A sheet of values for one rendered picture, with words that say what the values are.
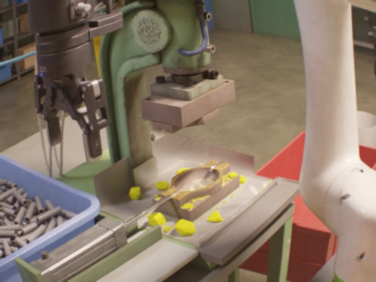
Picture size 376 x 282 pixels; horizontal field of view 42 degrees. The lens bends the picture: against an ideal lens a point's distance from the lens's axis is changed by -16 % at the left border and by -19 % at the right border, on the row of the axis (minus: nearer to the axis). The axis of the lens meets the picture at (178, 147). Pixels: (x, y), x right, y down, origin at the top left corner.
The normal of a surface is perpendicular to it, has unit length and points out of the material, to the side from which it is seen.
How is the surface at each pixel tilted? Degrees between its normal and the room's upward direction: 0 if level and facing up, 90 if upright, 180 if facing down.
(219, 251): 0
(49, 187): 81
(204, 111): 90
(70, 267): 90
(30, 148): 0
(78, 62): 90
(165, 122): 90
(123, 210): 0
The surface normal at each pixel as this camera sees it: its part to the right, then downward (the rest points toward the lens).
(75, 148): -0.09, -0.91
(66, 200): -0.63, 0.22
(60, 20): 0.23, 0.37
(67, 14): 0.44, 0.33
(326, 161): -0.45, 0.30
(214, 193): 0.78, 0.19
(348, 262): -0.79, 0.31
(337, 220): -0.95, 0.18
